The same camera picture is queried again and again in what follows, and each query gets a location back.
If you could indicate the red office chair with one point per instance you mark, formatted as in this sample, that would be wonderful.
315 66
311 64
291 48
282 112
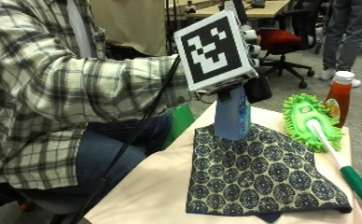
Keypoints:
278 39

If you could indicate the white marker cube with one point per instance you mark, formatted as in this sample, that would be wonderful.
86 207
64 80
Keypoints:
214 49

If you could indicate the wooden desk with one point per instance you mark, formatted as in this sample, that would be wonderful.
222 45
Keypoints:
263 9

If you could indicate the red ketchup bottle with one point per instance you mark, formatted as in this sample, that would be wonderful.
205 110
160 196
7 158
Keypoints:
339 99

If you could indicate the green duster mop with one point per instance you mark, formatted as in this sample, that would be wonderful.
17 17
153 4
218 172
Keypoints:
310 121

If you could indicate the green seat cover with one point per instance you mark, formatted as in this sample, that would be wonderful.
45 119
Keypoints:
182 121

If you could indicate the beige partition board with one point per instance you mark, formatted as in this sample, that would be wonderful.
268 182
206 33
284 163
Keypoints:
132 25

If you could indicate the dark patterned cloth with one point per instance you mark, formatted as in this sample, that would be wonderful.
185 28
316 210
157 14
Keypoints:
259 174

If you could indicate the cream table cloth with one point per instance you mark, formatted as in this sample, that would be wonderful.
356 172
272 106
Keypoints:
156 186

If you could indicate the the person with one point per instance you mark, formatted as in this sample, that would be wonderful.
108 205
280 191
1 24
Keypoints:
32 102

